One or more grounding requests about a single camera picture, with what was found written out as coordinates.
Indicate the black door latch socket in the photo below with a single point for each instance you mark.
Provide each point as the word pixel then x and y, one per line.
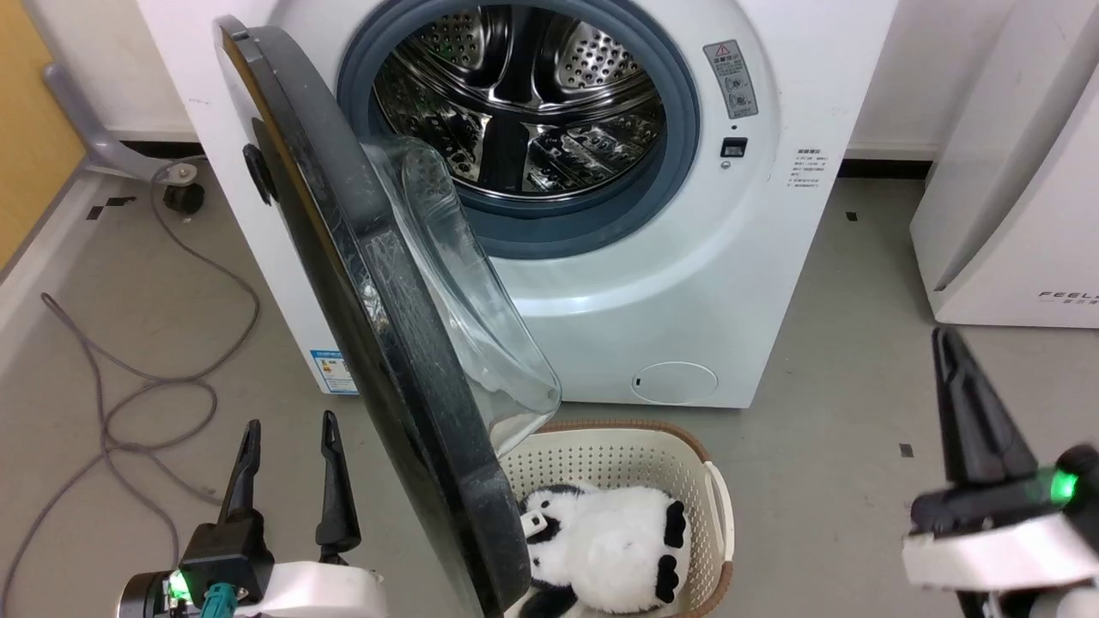
pixel 733 148

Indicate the grey rubber door gasket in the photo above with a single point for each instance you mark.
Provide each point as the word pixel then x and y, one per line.
pixel 567 227

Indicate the orange wooden panel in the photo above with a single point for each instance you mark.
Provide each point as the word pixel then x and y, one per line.
pixel 30 129

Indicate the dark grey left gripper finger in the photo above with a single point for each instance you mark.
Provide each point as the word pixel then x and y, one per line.
pixel 336 498
pixel 245 476

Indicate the blue energy label sticker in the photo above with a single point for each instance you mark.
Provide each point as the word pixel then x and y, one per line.
pixel 335 373

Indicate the round white filter cover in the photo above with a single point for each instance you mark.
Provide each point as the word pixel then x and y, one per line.
pixel 675 383

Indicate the steel washer drum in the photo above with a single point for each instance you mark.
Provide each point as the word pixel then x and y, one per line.
pixel 515 86

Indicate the white box appliance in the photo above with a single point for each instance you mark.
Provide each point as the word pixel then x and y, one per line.
pixel 1013 215

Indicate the black round washer door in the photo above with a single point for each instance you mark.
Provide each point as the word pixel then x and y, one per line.
pixel 343 257

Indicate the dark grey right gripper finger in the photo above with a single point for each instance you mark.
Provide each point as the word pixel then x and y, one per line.
pixel 974 421

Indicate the panda plush toy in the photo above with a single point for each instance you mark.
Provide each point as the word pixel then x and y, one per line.
pixel 610 549

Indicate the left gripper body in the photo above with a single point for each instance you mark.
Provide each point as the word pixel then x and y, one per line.
pixel 232 554

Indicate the grey warning sticker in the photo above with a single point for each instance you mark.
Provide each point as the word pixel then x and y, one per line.
pixel 731 79

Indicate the white front-load washing machine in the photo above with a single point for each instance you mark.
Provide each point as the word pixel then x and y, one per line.
pixel 730 283

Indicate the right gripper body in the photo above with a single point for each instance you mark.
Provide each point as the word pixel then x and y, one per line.
pixel 987 536

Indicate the cream perforated laundry basket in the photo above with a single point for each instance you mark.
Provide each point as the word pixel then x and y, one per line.
pixel 618 455

